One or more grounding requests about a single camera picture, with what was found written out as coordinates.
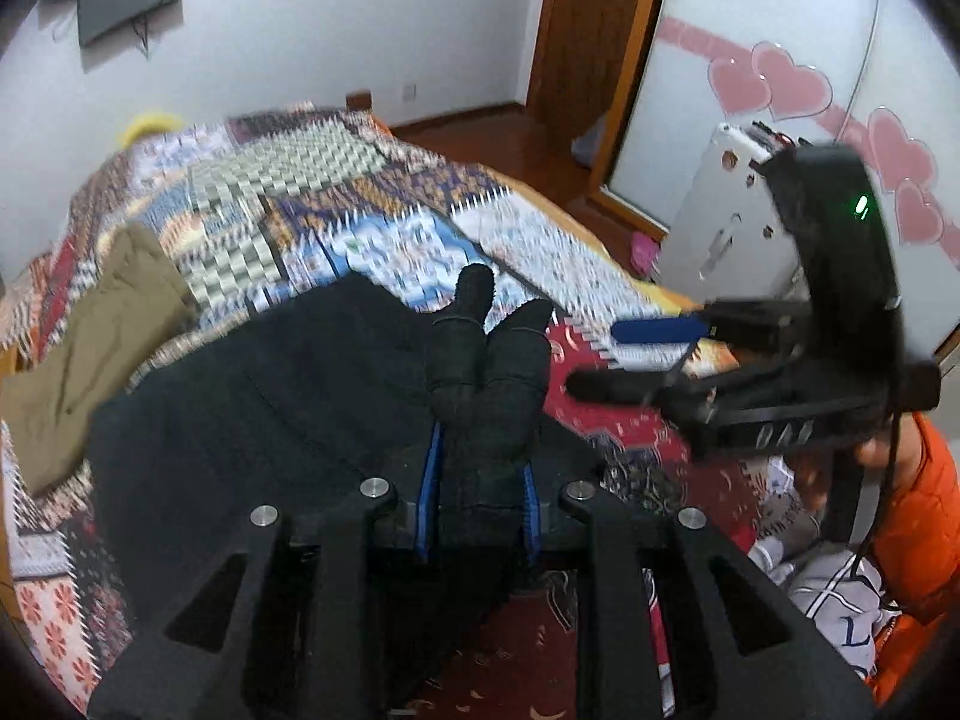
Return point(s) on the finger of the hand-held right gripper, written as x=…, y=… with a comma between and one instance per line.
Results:
x=622, y=386
x=660, y=330

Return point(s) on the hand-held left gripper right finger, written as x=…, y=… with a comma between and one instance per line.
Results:
x=534, y=517

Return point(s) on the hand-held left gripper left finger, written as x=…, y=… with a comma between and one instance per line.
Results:
x=429, y=495

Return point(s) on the black pants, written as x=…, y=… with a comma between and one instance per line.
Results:
x=262, y=375

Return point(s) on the olive green pants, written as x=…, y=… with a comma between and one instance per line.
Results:
x=97, y=345

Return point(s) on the person's right hand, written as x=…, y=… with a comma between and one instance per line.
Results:
x=879, y=451

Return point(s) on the pink slipper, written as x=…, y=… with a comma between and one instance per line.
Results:
x=643, y=251

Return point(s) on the grey blue bag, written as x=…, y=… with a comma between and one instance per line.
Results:
x=592, y=141

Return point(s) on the patchwork printed blanket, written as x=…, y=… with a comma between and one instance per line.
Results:
x=375, y=195

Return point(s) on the white printed garment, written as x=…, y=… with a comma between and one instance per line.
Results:
x=832, y=607

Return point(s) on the wooden door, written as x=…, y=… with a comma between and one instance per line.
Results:
x=592, y=30

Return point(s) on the white wardrobe with pink hearts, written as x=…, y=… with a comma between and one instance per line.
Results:
x=712, y=0

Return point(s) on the yellow plastic item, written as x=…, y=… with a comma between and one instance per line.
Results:
x=150, y=127

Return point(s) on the white wall socket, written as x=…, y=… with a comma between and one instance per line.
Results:
x=408, y=92

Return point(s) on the wooden bed post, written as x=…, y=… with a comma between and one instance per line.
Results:
x=360, y=101

